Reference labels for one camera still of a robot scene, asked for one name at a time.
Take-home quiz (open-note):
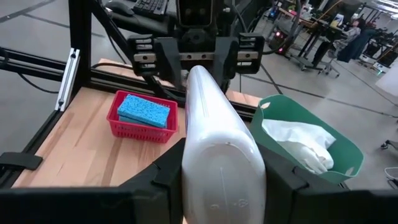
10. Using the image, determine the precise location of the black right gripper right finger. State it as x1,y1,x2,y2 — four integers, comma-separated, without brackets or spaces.
258,145,398,224

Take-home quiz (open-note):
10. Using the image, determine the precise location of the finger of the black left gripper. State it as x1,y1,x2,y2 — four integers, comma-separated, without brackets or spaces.
214,37,239,93
154,37,187,90

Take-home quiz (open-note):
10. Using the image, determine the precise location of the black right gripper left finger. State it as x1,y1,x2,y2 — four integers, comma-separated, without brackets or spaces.
0,139,187,224

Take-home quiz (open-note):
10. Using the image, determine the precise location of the rectangular blue sponge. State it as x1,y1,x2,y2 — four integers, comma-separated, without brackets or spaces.
117,94,171,129

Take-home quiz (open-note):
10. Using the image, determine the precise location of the white cloth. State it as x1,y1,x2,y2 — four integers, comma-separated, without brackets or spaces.
261,118,338,175

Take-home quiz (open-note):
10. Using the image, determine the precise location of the white spray bottle blue nozzle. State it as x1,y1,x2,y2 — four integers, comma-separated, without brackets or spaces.
181,64,267,224

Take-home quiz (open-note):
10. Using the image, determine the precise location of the black desk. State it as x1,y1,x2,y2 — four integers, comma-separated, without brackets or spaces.
102,0,178,35

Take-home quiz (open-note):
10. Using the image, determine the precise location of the black keyboard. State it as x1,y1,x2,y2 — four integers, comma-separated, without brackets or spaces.
132,0,175,21

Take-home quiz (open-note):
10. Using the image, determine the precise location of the teal plastic bin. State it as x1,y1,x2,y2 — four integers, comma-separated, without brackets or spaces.
249,94,365,185

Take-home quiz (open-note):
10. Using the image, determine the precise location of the black computer mouse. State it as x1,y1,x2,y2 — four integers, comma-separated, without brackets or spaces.
104,1,135,17

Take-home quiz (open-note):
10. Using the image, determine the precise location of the red plastic basket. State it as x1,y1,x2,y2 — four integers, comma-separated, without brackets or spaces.
106,90,179,144

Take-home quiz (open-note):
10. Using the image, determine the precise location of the black table clamp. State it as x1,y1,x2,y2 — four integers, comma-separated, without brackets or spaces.
0,151,44,171

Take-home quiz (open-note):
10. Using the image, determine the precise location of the person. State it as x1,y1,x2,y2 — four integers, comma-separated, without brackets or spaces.
337,17,379,63

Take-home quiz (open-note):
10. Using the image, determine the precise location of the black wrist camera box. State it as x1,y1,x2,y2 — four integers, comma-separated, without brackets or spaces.
176,0,216,28

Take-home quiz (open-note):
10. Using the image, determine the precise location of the black aluminium rig frame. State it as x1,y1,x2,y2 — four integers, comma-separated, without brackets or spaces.
0,0,264,189

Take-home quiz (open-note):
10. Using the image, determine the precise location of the white frame bracket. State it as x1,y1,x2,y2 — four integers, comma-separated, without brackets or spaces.
55,47,81,112

